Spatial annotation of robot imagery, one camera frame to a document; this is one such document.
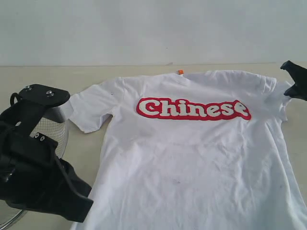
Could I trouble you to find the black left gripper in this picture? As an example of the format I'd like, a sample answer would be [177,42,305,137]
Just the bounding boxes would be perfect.
[0,105,94,223]

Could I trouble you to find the white t-shirt red logo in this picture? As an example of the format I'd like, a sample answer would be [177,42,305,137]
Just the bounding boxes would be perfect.
[70,70,307,230]

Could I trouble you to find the oval wire mesh basket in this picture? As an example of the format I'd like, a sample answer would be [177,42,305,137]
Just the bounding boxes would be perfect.
[0,106,70,230]

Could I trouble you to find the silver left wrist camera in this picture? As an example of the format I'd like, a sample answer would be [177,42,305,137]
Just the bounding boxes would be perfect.
[9,83,71,139]

